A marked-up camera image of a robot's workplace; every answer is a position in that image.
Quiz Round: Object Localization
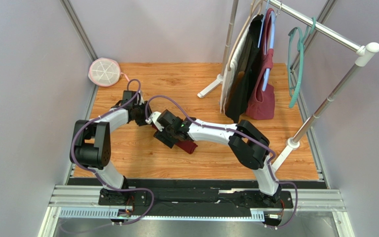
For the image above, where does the dark red cloth napkin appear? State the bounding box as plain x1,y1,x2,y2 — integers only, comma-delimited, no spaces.
151,124,198,154

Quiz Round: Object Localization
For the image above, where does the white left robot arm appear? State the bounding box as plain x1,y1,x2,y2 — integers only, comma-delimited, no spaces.
70,90,147,195

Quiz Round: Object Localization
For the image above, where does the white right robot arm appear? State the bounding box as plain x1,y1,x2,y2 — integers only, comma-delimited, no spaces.
146,110,281,198

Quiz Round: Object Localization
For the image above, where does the round pink mesh laundry bag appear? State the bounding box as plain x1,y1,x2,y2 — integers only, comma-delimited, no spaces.
88,58,130,87

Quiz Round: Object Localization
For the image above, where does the white hanging towel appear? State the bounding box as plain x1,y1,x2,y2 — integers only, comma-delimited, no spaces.
220,27,249,114

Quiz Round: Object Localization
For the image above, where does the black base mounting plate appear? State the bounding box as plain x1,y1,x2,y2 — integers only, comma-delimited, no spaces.
68,177,328,218

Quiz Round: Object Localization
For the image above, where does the dark red hanging garment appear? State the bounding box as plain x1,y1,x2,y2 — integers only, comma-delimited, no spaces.
245,8,277,121

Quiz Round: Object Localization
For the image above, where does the black hanging garment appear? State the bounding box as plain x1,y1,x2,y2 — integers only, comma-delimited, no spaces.
224,14,264,123

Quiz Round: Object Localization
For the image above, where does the blue plastic hanger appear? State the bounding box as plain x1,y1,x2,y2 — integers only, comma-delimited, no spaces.
258,1,276,92

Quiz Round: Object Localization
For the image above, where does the wooden hanger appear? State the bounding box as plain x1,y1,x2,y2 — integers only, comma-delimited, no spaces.
227,0,263,71

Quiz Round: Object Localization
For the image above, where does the teal plastic hanger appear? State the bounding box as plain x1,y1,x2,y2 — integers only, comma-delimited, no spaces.
287,17,317,109

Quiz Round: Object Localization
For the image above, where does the silver clothes rack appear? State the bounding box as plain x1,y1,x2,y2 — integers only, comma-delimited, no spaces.
197,0,379,173

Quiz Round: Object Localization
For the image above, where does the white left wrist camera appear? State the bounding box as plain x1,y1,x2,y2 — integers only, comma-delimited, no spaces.
136,91,145,105

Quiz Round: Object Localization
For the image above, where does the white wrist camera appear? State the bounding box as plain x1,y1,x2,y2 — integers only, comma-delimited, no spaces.
146,112,164,131
136,91,145,105

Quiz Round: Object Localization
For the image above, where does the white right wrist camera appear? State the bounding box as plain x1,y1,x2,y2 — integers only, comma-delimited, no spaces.
146,112,164,131

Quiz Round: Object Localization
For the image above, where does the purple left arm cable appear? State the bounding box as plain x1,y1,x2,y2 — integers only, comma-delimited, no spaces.
70,79,155,226

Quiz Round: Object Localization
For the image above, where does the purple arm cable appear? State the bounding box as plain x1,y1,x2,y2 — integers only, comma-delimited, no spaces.
144,95,299,230
70,79,155,226

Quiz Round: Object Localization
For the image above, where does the aluminium frame rail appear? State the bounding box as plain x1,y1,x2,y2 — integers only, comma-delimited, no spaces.
39,178,354,237

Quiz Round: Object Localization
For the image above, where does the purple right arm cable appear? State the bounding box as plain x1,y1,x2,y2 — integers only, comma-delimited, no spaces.
144,95,299,230

